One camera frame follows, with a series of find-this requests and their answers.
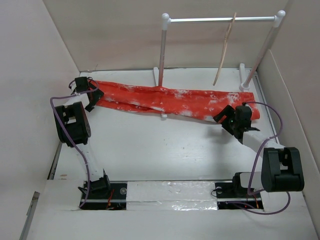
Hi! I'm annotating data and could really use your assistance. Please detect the orange white tie-dye trousers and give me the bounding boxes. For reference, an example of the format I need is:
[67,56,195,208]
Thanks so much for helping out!
[93,81,255,122]

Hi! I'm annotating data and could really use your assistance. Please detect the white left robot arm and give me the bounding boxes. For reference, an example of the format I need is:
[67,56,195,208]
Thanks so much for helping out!
[50,76,112,199]

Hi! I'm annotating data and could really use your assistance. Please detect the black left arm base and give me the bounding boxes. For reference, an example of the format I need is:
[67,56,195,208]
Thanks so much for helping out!
[78,181,128,211]

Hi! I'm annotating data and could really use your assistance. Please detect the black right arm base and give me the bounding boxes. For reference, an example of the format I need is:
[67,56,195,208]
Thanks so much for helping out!
[210,172,264,210]

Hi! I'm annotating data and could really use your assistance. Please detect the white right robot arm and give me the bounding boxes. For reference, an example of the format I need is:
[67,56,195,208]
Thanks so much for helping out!
[213,102,305,197]

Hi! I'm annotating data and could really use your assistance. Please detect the beige plastic hanger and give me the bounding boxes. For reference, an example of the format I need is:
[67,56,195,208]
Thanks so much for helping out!
[212,12,237,86]

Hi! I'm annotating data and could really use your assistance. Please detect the white clothes rack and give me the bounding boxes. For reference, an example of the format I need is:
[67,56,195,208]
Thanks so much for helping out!
[152,10,286,121]

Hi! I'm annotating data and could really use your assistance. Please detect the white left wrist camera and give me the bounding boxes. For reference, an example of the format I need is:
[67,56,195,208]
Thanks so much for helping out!
[68,81,77,95]

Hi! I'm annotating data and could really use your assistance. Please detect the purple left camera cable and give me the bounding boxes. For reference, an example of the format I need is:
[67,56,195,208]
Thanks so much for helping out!
[49,77,101,209]

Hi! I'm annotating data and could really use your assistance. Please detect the purple camera cable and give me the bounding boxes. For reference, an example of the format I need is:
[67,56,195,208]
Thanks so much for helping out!
[49,77,101,209]
[228,101,292,216]

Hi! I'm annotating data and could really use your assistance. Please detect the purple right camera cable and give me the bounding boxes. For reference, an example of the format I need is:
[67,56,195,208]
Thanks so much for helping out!
[228,101,292,216]

